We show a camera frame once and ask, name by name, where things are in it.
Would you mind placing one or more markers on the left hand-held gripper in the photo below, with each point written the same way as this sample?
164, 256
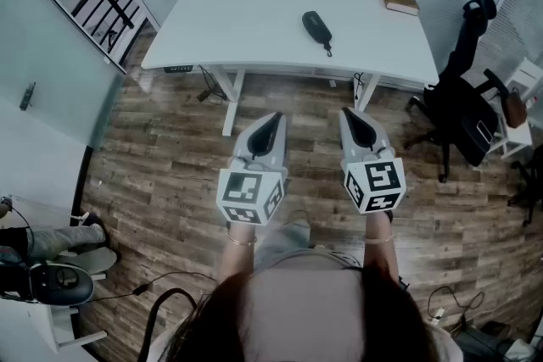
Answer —
242, 186

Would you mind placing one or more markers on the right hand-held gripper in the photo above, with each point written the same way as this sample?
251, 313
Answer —
382, 178

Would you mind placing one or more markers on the black zippered case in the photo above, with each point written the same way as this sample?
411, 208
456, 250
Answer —
316, 27

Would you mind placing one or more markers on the person's left forearm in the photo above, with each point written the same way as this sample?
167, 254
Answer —
235, 260

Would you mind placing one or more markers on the person's right forearm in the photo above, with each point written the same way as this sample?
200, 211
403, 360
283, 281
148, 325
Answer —
379, 258

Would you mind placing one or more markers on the white desk leg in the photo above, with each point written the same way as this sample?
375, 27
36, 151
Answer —
231, 106
367, 91

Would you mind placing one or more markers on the black office chair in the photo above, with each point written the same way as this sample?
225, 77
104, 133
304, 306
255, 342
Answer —
454, 106

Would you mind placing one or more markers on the person's grey jeans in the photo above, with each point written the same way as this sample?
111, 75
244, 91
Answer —
284, 241

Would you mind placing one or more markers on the thin gold bangle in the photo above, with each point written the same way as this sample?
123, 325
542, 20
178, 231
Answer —
242, 242

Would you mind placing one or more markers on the pale pink bangle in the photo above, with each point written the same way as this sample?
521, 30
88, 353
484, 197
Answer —
377, 241

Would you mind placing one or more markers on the desk control panel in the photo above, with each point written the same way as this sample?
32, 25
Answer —
178, 68

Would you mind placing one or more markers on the smartphone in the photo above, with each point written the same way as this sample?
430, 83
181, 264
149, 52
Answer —
484, 131

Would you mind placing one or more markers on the brown bag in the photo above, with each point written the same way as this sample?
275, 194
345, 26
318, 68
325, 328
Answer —
515, 112

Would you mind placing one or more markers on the person's light shirt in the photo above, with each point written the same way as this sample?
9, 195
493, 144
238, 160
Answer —
305, 309

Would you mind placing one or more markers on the white side table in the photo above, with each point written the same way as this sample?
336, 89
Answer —
528, 74

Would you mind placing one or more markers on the black swivel chair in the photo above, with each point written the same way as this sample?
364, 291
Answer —
535, 178

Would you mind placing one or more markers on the white power strip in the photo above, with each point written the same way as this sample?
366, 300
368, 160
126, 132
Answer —
438, 314

